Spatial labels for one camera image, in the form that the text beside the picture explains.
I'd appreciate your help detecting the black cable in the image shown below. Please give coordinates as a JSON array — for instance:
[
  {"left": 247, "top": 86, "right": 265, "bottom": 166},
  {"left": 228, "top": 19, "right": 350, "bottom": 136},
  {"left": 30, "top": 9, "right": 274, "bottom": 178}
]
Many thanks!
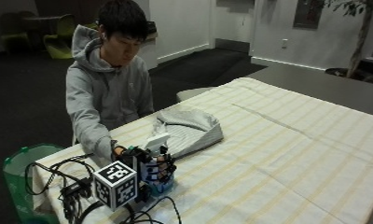
[
  {"left": 75, "top": 195, "right": 184, "bottom": 224},
  {"left": 24, "top": 152, "right": 98, "bottom": 198}
]

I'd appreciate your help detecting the pale chair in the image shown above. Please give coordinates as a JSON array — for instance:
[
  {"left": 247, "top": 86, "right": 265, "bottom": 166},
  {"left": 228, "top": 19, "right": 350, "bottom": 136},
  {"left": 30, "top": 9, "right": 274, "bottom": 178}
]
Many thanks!
[{"left": 176, "top": 86, "right": 217, "bottom": 104}]

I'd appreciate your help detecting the green bag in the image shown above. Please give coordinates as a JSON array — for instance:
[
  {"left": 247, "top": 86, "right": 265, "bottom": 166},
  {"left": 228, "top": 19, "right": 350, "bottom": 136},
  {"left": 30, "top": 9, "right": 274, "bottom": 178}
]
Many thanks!
[{"left": 2, "top": 143, "right": 66, "bottom": 224}]

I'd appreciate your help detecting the white marker cube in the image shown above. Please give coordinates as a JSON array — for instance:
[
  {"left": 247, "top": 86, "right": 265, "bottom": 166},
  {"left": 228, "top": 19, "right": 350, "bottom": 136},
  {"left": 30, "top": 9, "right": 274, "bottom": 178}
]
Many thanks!
[{"left": 92, "top": 160, "right": 140, "bottom": 212}]

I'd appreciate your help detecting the cream striped tablecloth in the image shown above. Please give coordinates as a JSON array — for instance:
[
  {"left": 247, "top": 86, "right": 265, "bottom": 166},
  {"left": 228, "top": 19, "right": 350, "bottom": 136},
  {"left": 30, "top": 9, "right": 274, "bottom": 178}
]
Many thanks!
[{"left": 30, "top": 77, "right": 373, "bottom": 224}]

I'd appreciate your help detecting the white blue spray bottle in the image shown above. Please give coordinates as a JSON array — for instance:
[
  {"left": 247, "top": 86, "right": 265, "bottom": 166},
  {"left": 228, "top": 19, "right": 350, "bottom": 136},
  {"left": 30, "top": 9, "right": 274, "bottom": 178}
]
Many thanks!
[{"left": 140, "top": 133, "right": 177, "bottom": 198}]

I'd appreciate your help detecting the indoor tree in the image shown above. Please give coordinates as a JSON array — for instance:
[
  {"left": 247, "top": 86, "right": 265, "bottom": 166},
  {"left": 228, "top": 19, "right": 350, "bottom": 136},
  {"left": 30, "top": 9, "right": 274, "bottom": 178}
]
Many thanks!
[{"left": 325, "top": 0, "right": 373, "bottom": 78}]

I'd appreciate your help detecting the black power adapter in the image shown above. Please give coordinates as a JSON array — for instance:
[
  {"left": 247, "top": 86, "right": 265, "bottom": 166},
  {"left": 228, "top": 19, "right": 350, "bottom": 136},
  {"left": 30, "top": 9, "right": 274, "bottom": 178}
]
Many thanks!
[{"left": 59, "top": 177, "right": 94, "bottom": 203}]

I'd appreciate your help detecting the grey folded garment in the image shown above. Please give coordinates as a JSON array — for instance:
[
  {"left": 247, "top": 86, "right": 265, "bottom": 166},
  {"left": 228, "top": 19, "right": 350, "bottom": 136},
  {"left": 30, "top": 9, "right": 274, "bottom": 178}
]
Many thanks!
[{"left": 155, "top": 106, "right": 225, "bottom": 160}]

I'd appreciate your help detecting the green chair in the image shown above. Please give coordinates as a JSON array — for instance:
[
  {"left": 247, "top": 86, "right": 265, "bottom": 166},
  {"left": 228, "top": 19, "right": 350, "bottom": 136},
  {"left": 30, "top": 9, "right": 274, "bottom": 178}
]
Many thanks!
[
  {"left": 0, "top": 12, "right": 31, "bottom": 52},
  {"left": 43, "top": 13, "right": 78, "bottom": 60}
]

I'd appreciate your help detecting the dark framed picture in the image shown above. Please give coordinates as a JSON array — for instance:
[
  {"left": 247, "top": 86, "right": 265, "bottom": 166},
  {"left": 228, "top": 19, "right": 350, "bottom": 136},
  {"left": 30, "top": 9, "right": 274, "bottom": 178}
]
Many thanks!
[{"left": 292, "top": 0, "right": 325, "bottom": 31}]

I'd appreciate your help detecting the person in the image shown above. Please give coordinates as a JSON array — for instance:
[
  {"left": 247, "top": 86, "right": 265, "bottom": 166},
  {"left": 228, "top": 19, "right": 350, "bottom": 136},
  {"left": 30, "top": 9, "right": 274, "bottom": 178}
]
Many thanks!
[{"left": 66, "top": 0, "right": 156, "bottom": 161}]

